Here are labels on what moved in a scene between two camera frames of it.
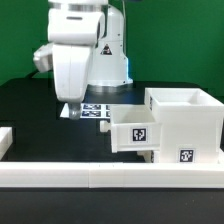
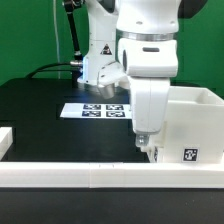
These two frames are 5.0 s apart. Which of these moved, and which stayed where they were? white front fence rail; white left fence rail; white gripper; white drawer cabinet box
Moved: white gripper; white drawer cabinet box
Stayed: white left fence rail; white front fence rail
